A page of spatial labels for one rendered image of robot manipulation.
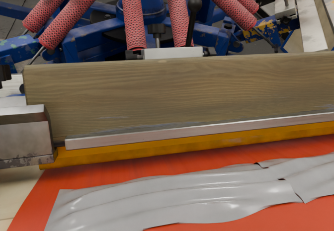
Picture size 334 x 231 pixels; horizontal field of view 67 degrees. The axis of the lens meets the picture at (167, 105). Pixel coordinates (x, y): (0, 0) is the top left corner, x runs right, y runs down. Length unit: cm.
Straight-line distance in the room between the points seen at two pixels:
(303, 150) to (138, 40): 46
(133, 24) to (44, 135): 48
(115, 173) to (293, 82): 21
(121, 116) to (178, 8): 51
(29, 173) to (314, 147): 30
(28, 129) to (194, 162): 16
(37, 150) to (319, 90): 29
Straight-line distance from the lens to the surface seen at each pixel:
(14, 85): 50
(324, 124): 35
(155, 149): 27
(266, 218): 20
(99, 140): 23
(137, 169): 26
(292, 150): 31
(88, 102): 24
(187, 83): 25
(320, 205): 22
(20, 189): 26
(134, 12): 69
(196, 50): 55
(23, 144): 24
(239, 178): 23
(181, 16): 70
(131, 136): 23
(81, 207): 21
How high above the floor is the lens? 144
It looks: 43 degrees down
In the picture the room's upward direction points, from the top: 6 degrees clockwise
